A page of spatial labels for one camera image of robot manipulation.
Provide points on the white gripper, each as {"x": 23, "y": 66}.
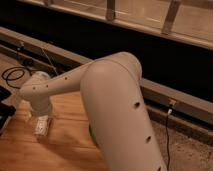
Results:
{"x": 43, "y": 117}

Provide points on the white plastic bottle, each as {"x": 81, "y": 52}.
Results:
{"x": 42, "y": 126}

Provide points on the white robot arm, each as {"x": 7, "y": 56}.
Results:
{"x": 112, "y": 98}

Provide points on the black device at left edge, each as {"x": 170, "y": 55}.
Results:
{"x": 6, "y": 111}

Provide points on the wooden railing frame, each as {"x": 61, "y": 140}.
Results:
{"x": 187, "y": 21}

